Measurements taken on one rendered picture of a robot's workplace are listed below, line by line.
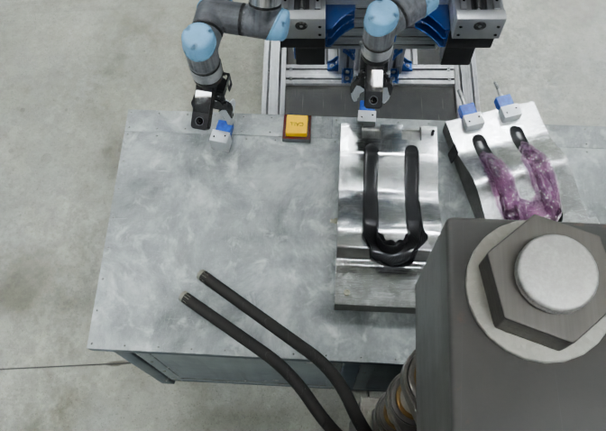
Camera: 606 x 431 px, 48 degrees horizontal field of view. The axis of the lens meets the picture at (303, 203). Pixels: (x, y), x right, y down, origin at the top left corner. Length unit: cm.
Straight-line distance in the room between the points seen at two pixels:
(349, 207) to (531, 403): 126
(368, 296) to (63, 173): 164
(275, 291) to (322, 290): 12
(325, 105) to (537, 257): 222
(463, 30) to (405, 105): 76
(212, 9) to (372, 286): 77
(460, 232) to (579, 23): 285
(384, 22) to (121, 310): 98
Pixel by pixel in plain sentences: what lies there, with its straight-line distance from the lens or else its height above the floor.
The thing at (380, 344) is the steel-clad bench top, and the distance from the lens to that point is 176.
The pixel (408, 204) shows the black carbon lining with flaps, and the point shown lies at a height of 89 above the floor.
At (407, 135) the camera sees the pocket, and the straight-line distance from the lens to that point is 190.
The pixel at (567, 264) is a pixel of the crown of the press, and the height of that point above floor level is 206.
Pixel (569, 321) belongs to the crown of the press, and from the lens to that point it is 53.
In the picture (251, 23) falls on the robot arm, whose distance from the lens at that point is 161.
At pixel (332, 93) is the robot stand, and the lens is 272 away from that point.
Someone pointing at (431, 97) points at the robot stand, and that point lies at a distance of 275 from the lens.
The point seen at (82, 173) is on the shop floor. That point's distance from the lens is 296.
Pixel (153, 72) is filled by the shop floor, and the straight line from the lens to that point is 312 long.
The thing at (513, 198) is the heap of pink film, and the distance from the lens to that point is 184.
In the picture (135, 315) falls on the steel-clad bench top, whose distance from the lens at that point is 183.
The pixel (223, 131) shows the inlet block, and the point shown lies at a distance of 192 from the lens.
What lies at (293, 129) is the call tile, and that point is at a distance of 193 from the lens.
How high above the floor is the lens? 253
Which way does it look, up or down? 67 degrees down
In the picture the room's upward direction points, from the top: 3 degrees counter-clockwise
